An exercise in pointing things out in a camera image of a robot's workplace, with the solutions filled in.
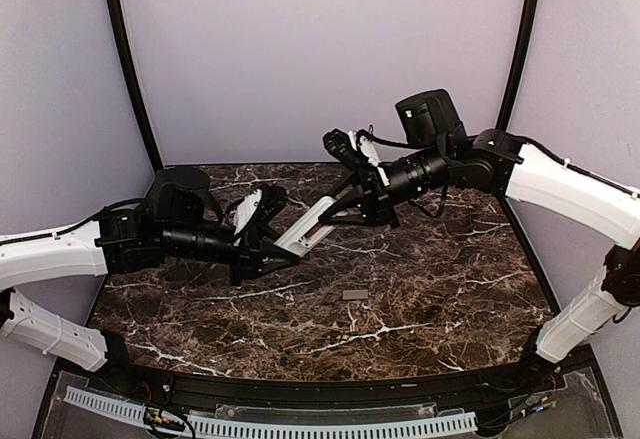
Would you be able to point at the right black frame post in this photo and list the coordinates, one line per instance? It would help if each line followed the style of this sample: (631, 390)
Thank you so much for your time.
(516, 70)

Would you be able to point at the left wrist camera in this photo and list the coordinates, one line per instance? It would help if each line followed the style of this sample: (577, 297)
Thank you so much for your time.
(255, 209)

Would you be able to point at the left black frame post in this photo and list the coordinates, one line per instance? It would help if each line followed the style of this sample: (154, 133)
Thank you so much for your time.
(121, 40)

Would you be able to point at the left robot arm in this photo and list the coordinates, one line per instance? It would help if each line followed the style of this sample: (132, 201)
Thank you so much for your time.
(178, 217)

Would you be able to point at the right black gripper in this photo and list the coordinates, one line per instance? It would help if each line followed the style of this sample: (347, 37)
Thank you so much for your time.
(372, 198)

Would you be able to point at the black frame post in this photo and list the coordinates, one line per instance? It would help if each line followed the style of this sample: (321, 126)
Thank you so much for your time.
(121, 40)
(516, 70)

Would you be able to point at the black front rail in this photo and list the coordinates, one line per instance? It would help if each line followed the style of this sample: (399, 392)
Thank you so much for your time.
(204, 392)

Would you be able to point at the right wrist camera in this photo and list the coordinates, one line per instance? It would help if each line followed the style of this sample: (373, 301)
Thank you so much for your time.
(354, 151)

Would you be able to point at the white slotted cable duct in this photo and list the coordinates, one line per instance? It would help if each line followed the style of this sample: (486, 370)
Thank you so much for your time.
(252, 422)

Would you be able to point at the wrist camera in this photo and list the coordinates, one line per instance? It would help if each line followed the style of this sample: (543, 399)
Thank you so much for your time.
(354, 151)
(255, 209)

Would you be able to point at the white remote control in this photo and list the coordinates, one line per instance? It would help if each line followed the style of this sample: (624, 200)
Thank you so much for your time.
(307, 232)

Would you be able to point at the grey battery cover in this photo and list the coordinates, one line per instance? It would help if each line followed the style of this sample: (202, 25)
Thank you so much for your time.
(355, 294)

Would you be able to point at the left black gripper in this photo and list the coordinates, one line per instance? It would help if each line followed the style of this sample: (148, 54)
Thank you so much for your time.
(252, 253)

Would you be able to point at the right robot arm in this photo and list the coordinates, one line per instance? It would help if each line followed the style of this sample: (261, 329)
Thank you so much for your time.
(505, 166)

